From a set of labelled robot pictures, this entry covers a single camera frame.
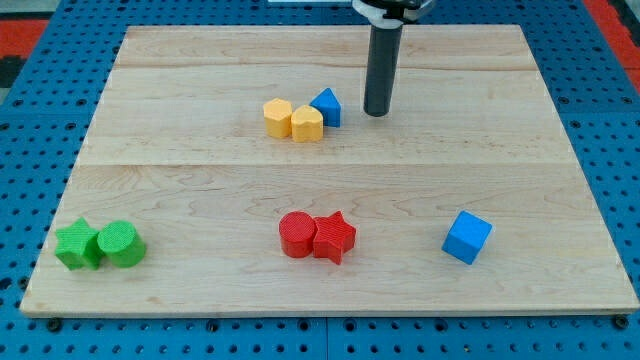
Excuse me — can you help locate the yellow heart block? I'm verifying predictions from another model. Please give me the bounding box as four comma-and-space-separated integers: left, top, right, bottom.
291, 105, 324, 142

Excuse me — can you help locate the green cylinder block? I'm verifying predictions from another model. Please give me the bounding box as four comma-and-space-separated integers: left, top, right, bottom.
97, 220, 146, 268

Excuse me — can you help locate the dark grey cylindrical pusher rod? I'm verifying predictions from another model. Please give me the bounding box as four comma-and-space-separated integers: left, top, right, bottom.
363, 26, 403, 117

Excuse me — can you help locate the green star block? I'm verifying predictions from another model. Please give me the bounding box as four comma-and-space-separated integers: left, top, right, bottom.
55, 217, 104, 271

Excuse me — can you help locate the blue triangle block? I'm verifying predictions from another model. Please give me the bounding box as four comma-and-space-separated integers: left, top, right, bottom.
310, 88, 342, 128

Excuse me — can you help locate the yellow hexagon block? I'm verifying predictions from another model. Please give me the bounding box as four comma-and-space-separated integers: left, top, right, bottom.
263, 98, 293, 138

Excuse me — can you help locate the red star block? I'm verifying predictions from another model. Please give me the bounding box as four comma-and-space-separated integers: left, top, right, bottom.
312, 211, 357, 265

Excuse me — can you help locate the light wooden board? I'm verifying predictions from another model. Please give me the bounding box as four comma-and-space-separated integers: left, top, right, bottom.
21, 25, 639, 318

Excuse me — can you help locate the blue cube block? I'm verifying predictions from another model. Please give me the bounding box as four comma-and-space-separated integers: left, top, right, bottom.
441, 210, 494, 265

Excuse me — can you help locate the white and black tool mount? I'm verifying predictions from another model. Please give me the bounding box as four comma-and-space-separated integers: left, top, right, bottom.
351, 0, 436, 29

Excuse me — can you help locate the red cylinder block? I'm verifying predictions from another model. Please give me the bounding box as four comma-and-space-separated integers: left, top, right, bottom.
278, 211, 317, 258

